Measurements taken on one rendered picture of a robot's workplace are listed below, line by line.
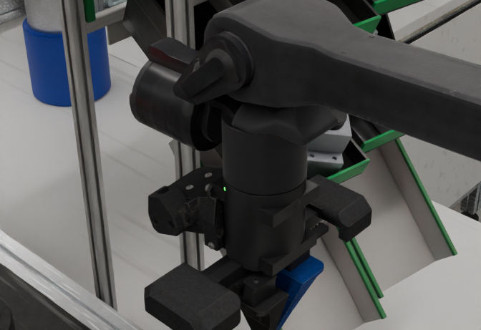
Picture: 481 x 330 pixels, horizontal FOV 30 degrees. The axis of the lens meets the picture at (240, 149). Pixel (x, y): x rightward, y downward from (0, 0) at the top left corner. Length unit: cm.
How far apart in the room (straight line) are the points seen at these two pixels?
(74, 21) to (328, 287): 41
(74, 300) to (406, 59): 74
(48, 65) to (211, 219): 114
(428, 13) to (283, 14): 164
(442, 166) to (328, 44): 204
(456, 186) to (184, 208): 208
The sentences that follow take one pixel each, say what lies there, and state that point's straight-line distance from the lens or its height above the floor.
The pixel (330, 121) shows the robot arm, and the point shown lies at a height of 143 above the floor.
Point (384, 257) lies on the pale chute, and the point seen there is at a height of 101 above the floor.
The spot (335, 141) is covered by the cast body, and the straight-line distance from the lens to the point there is 89.
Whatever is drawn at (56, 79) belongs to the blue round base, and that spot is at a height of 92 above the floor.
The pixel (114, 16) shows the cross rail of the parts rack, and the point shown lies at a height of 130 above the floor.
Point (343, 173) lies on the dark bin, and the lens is 91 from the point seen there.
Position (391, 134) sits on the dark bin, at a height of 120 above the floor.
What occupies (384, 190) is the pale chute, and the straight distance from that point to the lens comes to 114.
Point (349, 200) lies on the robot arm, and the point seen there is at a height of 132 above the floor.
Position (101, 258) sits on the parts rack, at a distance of 115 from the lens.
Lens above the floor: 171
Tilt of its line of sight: 32 degrees down
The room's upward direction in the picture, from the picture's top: 1 degrees counter-clockwise
